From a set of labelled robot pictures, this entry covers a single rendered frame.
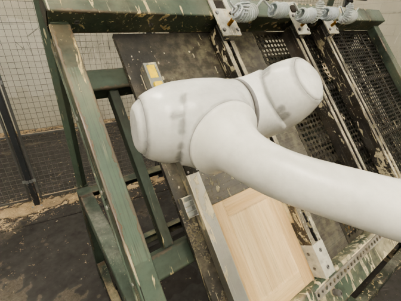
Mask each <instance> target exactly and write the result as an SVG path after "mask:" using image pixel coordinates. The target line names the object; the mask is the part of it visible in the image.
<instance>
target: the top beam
mask: <svg viewBox="0 0 401 301"><path fill-rule="evenodd" d="M39 7H40V10H41V13H42V16H43V19H44V22H45V25H46V28H47V31H49V33H51V32H50V29H49V24H50V22H69V24H71V25H72V32H73V33H134V32H211V31H212V30H213V28H214V27H215V25H217V21H216V19H215V17H214V15H213V13H212V10H211V8H210V6H209V3H208V1H207V0H39ZM258 9H259V14H258V16H257V18H256V19H255V20H253V21H250V22H247V23H244V22H243V23H241V22H240V23H238V22H237V25H238V27H239V28H240V31H241V32H252V31H285V30H286V29H287V28H288V27H289V26H290V25H291V24H293V22H292V20H291V18H290V16H289V14H288V15H287V16H286V17H285V18H282V19H272V18H271V17H268V15H267V9H268V6H267V5H266V4H265V3H264V1H262V2H261V4H260V5H259V6H258ZM357 12H358V17H357V19H356V21H354V22H353V23H351V24H340V23H338V22H337V23H336V24H335V25H336V27H337V28H338V30H368V29H370V28H371V27H372V26H379V25H380V24H381V23H383V22H385V20H384V17H383V16H382V14H381V12H380V10H370V9H363V8H359V9H358V10H357ZM306 24H307V27H308V28H310V31H312V30H316V29H317V28H319V27H320V26H321V25H323V21H322V20H321V19H318V21H316V22H315V23H313V24H311V23H306Z"/></svg>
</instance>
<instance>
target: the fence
mask: <svg viewBox="0 0 401 301"><path fill-rule="evenodd" d="M147 65H154V66H155V69H156V71H157V73H158V76H159V77H157V78H151V77H150V74H149V71H148V69H147ZM140 70H141V74H142V76H143V78H144V81H145V83H146V87H147V89H148V90H149V89H151V88H153V87H154V85H153V83H154V82H155V81H162V83H163V84H164V82H163V80H162V77H161V74H160V72H159V69H158V67H157V64H156V62H151V63H143V64H142V66H141V68H140ZM176 165H177V168H178V170H179V173H180V176H181V178H182V181H183V183H184V186H185V188H186V191H187V194H188V195H192V197H193V200H194V202H195V205H196V208H197V210H198V213H199V215H197V216H196V218H197V220H198V223H199V226H200V228H201V231H202V233H203V236H204V238H205V241H206V244H207V246H208V249H209V252H210V254H211V257H212V259H213V262H214V265H215V268H216V270H217V272H218V276H219V277H220V281H221V283H222V285H223V289H224V291H225V294H226V296H227V299H228V301H249V299H248V296H247V294H246V291H245V289H244V286H243V284H242V281H241V278H240V276H239V273H238V271H237V269H236V266H235V263H234V261H233V258H232V255H231V253H230V250H229V248H228V245H227V243H226V240H225V238H224V235H223V232H222V230H221V228H220V225H219V222H218V220H217V217H216V215H215V212H214V209H213V207H212V205H211V202H210V200H209V197H208V194H207V192H206V189H205V187H204V184H203V181H202V179H201V176H200V174H199V172H196V173H193V174H190V175H188V176H187V175H186V174H185V172H184V168H183V166H182V165H181V164H180V163H179V162H176Z"/></svg>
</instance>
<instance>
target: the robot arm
mask: <svg viewBox="0 0 401 301"><path fill-rule="evenodd" d="M322 99H323V84H322V80H321V78H320V76H319V74H318V72H317V71H316V69H315V68H314V67H313V66H312V65H311V64H310V63H308V62H307V61H305V60H304V59H302V58H300V57H293V58H290V59H286V60H282V61H279V62H277V63H274V64H271V65H270V66H269V67H267V68H265V69H264V70H257V71H255V72H253V73H250V74H248V75H245V76H241V77H238V78H232V79H223V78H193V79H183V80H178V81H171V82H167V83H164V84H161V85H158V86H155V87H153V88H151V89H149V90H147V91H145V92H144V93H143V94H141V95H139V97H138V98H137V100H136V101H135V103H134V104H133V105H132V107H131V110H130V126H131V134H132V140H133V142H134V146H135V148H136V149H137V150H138V151H139V152H140V153H142V154H143V156H145V157H146V158H147V159H151V160H153V161H157V162H162V163H166V164H170V163H176V162H179V163H180V164H181V165H184V166H188V167H193V168H195V169H198V170H199V171H201V172H203V173H205V174H218V173H222V172H225V173H227V174H228V175H230V176H232V177H233V178H235V179H236V180H238V181H240V182H242V183H243V184H245V185H247V186H249V187H250V188H252V189H254V190H256V191H258V192H260V193H262V194H264V195H266V196H268V197H271V198H273V199H275V200H277V201H280V202H282V203H285V204H288V205H291V206H293V207H296V208H299V209H301V210H304V211H308V212H310V213H313V214H317V215H318V216H322V217H325V218H327V219H331V220H334V221H336V222H340V223H343V224H345V225H349V226H352V227H354V228H358V229H361V230H363V231H367V232H370V233H372V234H375V235H379V236H381V237H384V238H388V239H391V240H393V241H397V242H400V243H401V179H397V178H394V177H389V176H385V175H382V174H377V173H373V172H369V171H365V170H360V169H357V168H353V167H348V166H345V165H340V164H336V163H333V162H328V161H324V160H321V159H316V158H312V157H310V156H306V155H303V154H300V153H297V152H294V151H292V150H289V149H286V148H284V147H282V146H280V145H277V144H276V143H274V142H272V141H271V140H269V139H268V138H269V137H272V136H275V135H277V134H279V133H281V132H284V131H286V130H287V129H289V128H291V127H293V126H295V125H296V124H298V123H299V122H301V121H302V120H303V119H305V118H306V117H307V116H309V115H310V114H311V113H312V112H313V111H314V110H315V109H316V108H317V107H318V105H319V104H320V103H321V101H322Z"/></svg>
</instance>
